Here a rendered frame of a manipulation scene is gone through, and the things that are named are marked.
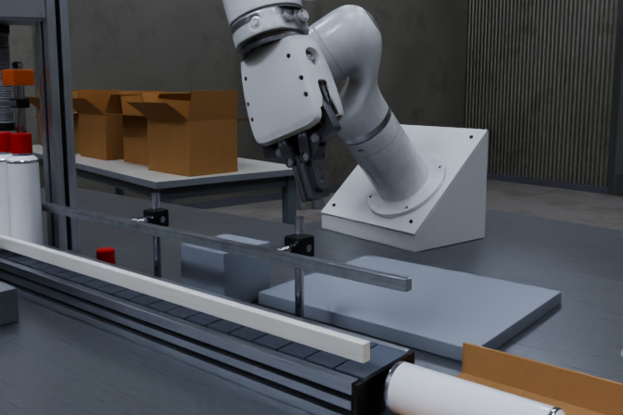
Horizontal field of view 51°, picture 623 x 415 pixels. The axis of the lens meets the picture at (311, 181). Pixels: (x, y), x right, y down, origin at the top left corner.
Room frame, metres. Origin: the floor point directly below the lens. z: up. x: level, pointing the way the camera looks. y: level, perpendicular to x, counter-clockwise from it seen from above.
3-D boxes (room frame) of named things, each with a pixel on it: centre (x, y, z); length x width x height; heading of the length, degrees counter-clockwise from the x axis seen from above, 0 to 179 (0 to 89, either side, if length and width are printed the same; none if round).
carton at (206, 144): (3.08, 0.56, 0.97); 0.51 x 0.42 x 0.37; 134
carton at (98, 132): (3.69, 1.10, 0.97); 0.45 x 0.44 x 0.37; 132
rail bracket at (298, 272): (0.82, 0.03, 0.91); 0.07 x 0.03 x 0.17; 141
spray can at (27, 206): (1.11, 0.49, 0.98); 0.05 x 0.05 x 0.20
